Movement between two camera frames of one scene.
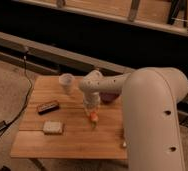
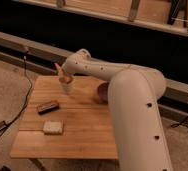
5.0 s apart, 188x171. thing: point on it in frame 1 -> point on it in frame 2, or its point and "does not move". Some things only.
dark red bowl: [108, 96] does not move
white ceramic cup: [66, 80] does not move
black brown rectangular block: [42, 109] does not move
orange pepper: [93, 116] -> [63, 76]
